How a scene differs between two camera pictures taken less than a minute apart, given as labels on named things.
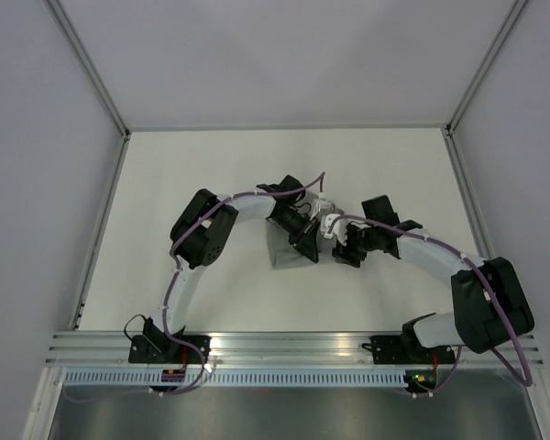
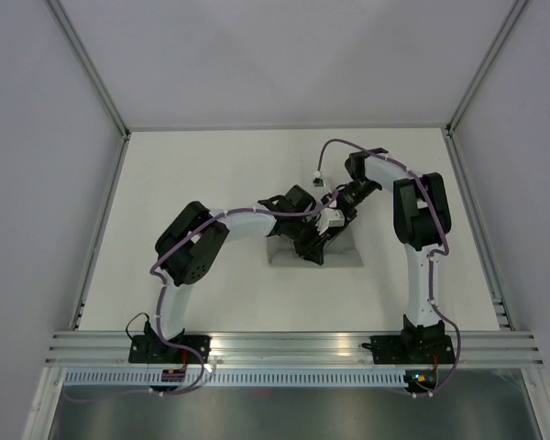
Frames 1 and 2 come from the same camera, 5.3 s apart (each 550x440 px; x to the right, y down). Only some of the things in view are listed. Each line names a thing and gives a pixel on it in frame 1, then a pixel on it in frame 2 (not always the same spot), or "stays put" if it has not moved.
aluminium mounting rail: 259,350 stays put
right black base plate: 407,349 stays put
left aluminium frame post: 83,54 stays put
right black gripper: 342,253 to 348,214
